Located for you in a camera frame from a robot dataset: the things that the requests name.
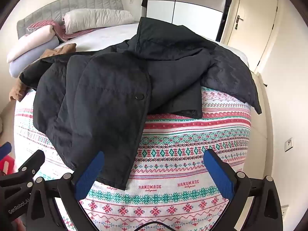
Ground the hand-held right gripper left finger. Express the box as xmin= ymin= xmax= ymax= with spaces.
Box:
xmin=26 ymin=150 xmax=106 ymax=231

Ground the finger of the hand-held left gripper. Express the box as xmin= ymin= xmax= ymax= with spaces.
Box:
xmin=0 ymin=141 xmax=12 ymax=160
xmin=0 ymin=150 xmax=46 ymax=189

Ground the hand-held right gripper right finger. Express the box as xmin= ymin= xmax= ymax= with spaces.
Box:
xmin=203 ymin=148 xmax=284 ymax=231

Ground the black quilted jacket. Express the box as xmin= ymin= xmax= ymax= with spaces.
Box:
xmin=19 ymin=17 xmax=263 ymax=191

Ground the red plastic object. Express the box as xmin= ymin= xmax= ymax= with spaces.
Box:
xmin=0 ymin=157 xmax=15 ymax=176

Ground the patterned knit-print blanket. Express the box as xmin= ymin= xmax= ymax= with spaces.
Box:
xmin=13 ymin=85 xmax=252 ymax=231

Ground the folded lilac blanket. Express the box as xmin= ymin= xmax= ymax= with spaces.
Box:
xmin=8 ymin=38 xmax=60 ymax=78

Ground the folded pale pink blanket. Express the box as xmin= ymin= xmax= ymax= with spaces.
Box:
xmin=7 ymin=25 xmax=59 ymax=63

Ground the brown garment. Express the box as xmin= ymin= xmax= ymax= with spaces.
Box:
xmin=9 ymin=43 xmax=77 ymax=101

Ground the pink striped quilt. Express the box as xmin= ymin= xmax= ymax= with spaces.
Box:
xmin=26 ymin=20 xmax=101 ymax=42

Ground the white bed mattress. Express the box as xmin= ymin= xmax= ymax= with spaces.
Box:
xmin=48 ymin=22 xmax=249 ymax=68

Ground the cream door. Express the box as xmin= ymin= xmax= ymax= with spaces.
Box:
xmin=220 ymin=0 xmax=280 ymax=71

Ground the beige pillow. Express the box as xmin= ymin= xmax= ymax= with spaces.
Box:
xmin=63 ymin=8 xmax=135 ymax=35

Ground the white and grey wardrobe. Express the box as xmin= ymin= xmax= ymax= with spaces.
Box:
xmin=146 ymin=0 xmax=234 ymax=41

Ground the metal door handle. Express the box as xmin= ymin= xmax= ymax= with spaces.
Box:
xmin=234 ymin=15 xmax=244 ymax=30

